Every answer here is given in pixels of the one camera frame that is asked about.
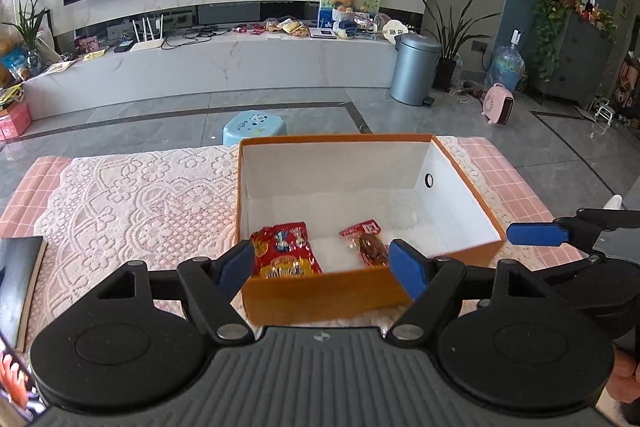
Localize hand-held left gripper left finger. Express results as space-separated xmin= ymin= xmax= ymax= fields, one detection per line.
xmin=94 ymin=238 xmax=257 ymax=347

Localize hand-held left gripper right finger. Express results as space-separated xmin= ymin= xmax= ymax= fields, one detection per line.
xmin=384 ymin=238 xmax=551 ymax=344

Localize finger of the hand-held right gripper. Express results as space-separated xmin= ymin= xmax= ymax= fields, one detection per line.
xmin=506 ymin=208 xmax=640 ymax=253
xmin=542 ymin=253 xmax=640 ymax=310

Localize orange cardboard box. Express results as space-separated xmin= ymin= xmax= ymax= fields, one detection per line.
xmin=235 ymin=134 xmax=507 ymax=325

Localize person's right forearm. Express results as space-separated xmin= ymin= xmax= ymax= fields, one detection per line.
xmin=611 ymin=349 xmax=640 ymax=404

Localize brown snack packet red label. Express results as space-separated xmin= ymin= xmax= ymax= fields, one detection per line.
xmin=339 ymin=219 xmax=391 ymax=268

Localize pink checked cloth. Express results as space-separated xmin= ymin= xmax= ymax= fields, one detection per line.
xmin=0 ymin=136 xmax=557 ymax=343

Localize white lace tablecloth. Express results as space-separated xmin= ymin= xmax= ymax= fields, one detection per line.
xmin=37 ymin=137 xmax=523 ymax=343

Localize pink fan heater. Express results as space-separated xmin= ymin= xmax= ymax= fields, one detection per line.
xmin=481 ymin=83 xmax=517 ymax=126

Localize small white rack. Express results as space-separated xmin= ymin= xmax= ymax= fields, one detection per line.
xmin=592 ymin=99 xmax=618 ymax=125

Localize blue plastic stool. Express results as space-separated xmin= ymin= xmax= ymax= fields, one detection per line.
xmin=221 ymin=109 xmax=287 ymax=146

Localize blue water jug with pump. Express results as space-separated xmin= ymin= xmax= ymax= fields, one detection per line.
xmin=489 ymin=29 xmax=526 ymax=95

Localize grey drawer cabinet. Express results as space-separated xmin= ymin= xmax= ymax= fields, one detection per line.
xmin=530 ymin=9 xmax=613 ymax=108

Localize grey pedal trash can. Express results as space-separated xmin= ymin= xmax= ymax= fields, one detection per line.
xmin=389 ymin=33 xmax=442 ymax=106

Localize white marble tv bench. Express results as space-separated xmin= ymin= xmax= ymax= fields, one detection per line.
xmin=22 ymin=24 xmax=401 ymax=120

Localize long-leaf potted plant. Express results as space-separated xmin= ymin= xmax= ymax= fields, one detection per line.
xmin=417 ymin=0 xmax=501 ymax=92

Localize black book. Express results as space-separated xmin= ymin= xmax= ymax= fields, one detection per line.
xmin=0 ymin=236 xmax=48 ymax=353

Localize trailing pothos plant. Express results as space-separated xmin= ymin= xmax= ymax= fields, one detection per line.
xmin=522 ymin=0 xmax=583 ymax=82

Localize white router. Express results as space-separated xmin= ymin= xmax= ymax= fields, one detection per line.
xmin=131 ymin=18 xmax=168 ymax=52

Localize pile of snack bags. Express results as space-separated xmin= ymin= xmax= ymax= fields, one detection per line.
xmin=265 ymin=17 xmax=308 ymax=38

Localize pink gift boxes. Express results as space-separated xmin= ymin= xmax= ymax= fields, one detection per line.
xmin=0 ymin=102 xmax=32 ymax=140

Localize teddy bear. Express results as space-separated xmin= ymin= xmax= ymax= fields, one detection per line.
xmin=318 ymin=0 xmax=383 ymax=30

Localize blue snack bag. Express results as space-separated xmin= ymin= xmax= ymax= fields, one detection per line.
xmin=1 ymin=47 xmax=29 ymax=80

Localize green plant in glass vase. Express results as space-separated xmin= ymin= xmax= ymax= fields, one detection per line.
xmin=2 ymin=0 xmax=53 ymax=75

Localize black cables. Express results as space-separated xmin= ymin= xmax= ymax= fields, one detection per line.
xmin=182 ymin=24 xmax=231 ymax=40

